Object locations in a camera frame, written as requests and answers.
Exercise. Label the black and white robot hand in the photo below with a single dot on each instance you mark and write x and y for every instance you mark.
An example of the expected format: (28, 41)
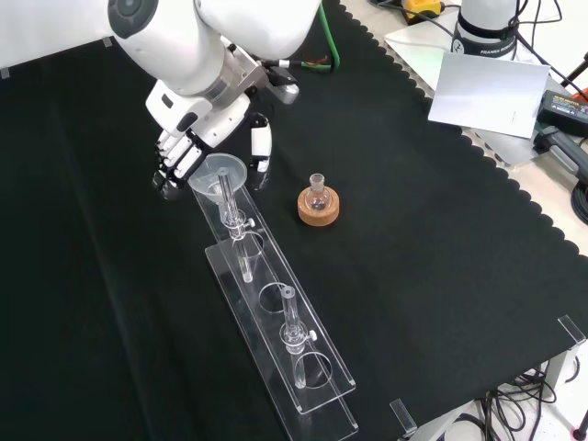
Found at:
(197, 115)

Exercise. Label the clear plastic funnel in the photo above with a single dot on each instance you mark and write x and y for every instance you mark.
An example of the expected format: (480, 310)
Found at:
(202, 177)

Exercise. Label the clear acrylic funnel stand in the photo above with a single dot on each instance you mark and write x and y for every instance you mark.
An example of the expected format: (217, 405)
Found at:
(294, 331)

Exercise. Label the clear plastic cloth clip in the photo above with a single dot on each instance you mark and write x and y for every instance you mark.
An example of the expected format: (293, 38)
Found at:
(403, 415)
(108, 41)
(4, 73)
(572, 330)

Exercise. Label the small round-bottom glass flask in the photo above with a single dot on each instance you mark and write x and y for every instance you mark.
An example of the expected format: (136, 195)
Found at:
(317, 200)

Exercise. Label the pale base board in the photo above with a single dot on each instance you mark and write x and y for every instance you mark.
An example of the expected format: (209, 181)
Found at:
(413, 46)

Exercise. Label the black bench cloth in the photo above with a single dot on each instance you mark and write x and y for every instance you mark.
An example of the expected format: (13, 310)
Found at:
(413, 229)

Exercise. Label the yellow stop button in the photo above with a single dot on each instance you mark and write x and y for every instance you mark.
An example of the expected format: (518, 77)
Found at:
(422, 9)

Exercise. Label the white paper card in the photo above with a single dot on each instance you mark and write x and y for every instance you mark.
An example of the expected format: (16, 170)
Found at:
(487, 92)

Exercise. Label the black and grey plug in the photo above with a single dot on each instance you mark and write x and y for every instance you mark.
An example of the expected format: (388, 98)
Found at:
(558, 147)

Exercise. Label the black power adapter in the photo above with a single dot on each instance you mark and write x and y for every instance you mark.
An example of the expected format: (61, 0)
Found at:
(562, 108)

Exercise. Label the black and red tripod leg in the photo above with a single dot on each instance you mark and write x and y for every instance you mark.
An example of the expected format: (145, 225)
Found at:
(576, 71)

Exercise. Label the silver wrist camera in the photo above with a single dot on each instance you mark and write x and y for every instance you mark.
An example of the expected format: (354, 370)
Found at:
(286, 94)

